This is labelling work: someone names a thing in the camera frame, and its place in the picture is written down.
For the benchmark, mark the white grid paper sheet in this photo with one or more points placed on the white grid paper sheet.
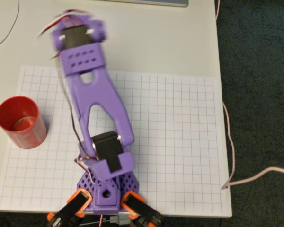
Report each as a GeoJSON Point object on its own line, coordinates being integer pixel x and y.
{"type": "Point", "coordinates": [180, 142]}

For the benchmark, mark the red plastic cup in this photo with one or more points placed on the red plastic cup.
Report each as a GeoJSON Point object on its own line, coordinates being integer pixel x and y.
{"type": "Point", "coordinates": [29, 138]}

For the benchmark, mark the orange black table clamp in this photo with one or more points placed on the orange black table clamp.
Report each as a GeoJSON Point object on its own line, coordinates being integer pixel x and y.
{"type": "Point", "coordinates": [71, 208]}
{"type": "Point", "coordinates": [142, 208]}

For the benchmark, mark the silver laptop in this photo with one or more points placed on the silver laptop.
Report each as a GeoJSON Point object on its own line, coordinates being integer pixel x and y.
{"type": "Point", "coordinates": [132, 2]}

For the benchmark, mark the purple robot arm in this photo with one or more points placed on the purple robot arm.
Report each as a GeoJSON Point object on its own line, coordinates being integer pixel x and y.
{"type": "Point", "coordinates": [97, 94]}

